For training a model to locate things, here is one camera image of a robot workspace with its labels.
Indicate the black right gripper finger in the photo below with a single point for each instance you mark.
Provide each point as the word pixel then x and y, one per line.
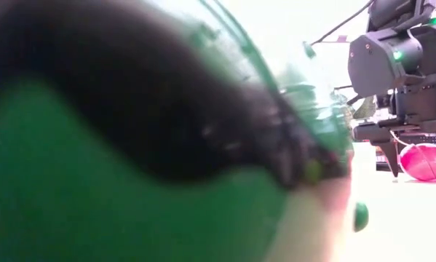
pixel 392 156

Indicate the red toy fruit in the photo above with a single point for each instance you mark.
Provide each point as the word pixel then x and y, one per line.
pixel 425 163

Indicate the green toy vegetable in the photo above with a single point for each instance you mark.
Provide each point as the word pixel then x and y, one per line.
pixel 361 217

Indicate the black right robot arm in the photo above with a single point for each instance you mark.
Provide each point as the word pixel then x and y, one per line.
pixel 377 65

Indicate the striped green toy watermelon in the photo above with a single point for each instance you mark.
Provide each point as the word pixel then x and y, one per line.
pixel 112 145

